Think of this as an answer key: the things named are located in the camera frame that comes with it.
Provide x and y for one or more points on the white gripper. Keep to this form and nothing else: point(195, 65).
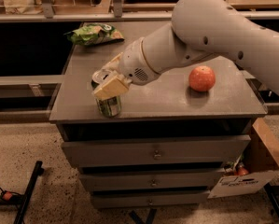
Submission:
point(133, 62)

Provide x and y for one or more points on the green soda can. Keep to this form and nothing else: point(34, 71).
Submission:
point(108, 108)

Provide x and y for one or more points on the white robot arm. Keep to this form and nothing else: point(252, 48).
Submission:
point(199, 30)

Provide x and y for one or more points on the green rice chip bag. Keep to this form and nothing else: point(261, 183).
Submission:
point(94, 34)

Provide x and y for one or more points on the top grey drawer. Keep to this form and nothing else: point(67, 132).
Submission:
point(130, 152)

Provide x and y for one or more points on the grey drawer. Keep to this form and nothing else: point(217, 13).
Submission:
point(130, 152)
point(145, 199)
point(151, 179)

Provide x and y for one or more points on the orange fruit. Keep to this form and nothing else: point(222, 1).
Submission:
point(202, 78)

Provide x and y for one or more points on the grey drawer cabinet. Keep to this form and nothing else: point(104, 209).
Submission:
point(165, 108)

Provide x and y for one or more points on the middle grey drawer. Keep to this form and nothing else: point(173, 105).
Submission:
point(151, 179)

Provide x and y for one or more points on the bottom grey drawer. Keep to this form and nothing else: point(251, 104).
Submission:
point(145, 199)

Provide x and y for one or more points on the orange bottle in box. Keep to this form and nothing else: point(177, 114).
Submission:
point(241, 170)

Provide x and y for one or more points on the cardboard box with label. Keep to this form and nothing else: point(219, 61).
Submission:
point(261, 160)

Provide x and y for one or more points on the black stand leg left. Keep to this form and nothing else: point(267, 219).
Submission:
point(36, 173)

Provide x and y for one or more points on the black stand leg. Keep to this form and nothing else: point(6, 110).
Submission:
point(273, 194)
point(36, 173)

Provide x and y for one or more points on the black stand leg right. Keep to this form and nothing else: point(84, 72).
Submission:
point(273, 194)

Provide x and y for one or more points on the metal shelf rail frame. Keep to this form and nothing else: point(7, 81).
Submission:
point(116, 10)

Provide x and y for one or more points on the orange clip with cable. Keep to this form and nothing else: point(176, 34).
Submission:
point(9, 197)

